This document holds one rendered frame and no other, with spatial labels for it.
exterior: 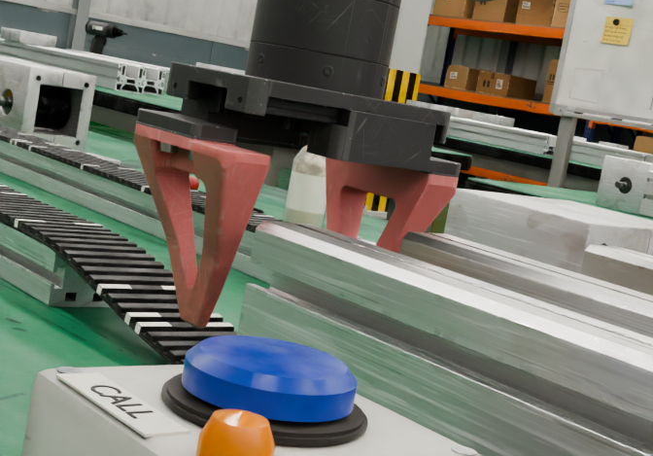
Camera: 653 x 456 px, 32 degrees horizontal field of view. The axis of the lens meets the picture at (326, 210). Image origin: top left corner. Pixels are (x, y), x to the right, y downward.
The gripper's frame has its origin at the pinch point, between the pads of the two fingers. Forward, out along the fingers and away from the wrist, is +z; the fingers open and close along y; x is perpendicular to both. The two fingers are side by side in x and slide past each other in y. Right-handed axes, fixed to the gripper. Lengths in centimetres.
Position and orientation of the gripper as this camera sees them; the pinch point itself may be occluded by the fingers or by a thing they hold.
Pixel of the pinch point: (274, 305)
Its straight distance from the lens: 47.6
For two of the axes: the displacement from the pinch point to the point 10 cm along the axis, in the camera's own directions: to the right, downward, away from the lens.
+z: -1.8, 9.8, 1.1
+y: 7.6, 0.7, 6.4
